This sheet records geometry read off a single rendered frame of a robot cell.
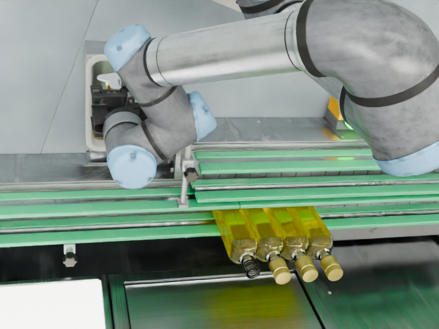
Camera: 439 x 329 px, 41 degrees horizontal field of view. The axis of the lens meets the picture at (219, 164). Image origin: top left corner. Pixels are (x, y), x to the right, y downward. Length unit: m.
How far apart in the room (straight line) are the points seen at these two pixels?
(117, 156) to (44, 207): 0.36
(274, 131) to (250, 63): 0.65
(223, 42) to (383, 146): 0.24
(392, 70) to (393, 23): 0.05
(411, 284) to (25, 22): 1.09
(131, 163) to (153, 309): 0.43
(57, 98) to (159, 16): 0.29
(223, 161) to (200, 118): 0.34
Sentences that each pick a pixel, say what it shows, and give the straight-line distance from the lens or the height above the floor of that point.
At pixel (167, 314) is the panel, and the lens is 1.27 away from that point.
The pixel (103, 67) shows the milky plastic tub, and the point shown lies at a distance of 1.31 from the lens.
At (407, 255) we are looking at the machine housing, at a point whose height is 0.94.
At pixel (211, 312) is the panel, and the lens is 1.29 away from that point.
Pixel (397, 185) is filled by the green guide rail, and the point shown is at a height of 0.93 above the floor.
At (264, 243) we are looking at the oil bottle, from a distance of 1.24.
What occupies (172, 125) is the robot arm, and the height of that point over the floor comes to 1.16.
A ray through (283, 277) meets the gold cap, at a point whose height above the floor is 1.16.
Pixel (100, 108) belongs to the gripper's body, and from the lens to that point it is 1.12.
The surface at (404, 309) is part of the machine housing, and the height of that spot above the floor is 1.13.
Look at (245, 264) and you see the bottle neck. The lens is 1.20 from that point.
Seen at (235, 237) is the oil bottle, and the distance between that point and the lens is 1.24.
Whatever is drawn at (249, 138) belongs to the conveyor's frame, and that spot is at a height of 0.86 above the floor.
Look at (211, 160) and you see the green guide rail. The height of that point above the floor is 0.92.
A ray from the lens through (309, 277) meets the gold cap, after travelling 1.23.
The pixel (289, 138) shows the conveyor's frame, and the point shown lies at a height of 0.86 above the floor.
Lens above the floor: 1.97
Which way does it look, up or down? 55 degrees down
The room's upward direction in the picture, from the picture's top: 156 degrees clockwise
